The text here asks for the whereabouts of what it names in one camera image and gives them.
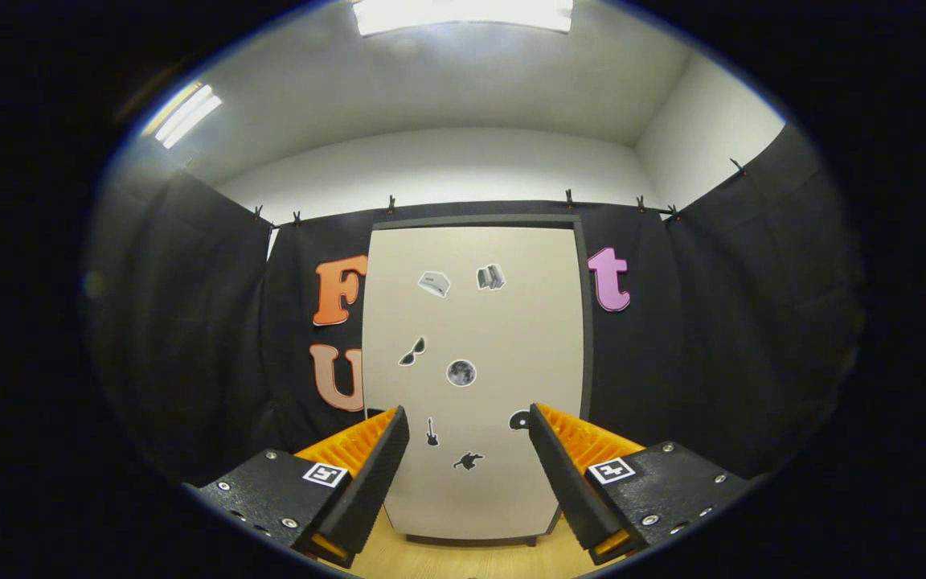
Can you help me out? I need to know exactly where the black backdrop cloth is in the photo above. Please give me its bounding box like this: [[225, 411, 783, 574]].
[[81, 121, 866, 483]]

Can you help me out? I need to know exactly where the dark grey shoe cabinet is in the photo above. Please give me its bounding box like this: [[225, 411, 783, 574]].
[[360, 213, 595, 548]]

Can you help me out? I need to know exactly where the large ceiling light panel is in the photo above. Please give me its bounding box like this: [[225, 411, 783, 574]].
[[353, 0, 575, 38]]

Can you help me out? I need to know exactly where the row of black clips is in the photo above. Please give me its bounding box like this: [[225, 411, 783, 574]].
[[252, 158, 748, 227]]

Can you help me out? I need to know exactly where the small ceiling light panel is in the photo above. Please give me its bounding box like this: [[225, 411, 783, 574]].
[[141, 80, 223, 150]]

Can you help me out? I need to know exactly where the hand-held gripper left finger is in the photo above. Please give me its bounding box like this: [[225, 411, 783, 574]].
[[184, 404, 412, 569]]

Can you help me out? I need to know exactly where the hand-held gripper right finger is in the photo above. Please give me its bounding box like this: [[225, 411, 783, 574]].
[[527, 402, 757, 565]]

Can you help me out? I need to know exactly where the beige shoe cabinet door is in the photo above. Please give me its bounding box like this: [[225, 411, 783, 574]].
[[363, 227, 586, 541]]

